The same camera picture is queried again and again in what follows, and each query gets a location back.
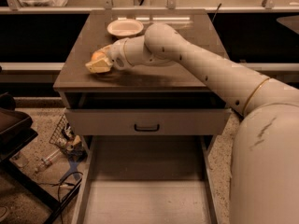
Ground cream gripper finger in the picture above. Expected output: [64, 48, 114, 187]
[85, 58, 113, 74]
[94, 45, 111, 53]

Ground orange fruit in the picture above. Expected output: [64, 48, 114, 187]
[92, 51, 106, 61]

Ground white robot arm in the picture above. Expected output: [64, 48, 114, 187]
[86, 23, 299, 224]

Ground grey top drawer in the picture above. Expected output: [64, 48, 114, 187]
[65, 109, 231, 135]

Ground grey drawer cabinet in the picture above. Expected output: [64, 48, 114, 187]
[54, 9, 229, 147]

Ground open grey middle drawer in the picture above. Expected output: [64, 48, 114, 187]
[72, 135, 222, 224]

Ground white bowl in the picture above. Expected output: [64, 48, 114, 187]
[107, 19, 144, 38]

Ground black chair on left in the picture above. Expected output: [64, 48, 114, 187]
[0, 92, 81, 224]

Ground clear plastic bottle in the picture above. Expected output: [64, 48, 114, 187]
[35, 150, 63, 174]

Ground wire basket with clutter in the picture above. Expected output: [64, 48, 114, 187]
[50, 115, 85, 157]

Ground black drawer handle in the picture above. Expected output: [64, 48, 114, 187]
[134, 124, 160, 133]

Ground black cables on floor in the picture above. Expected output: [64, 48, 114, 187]
[36, 171, 84, 224]

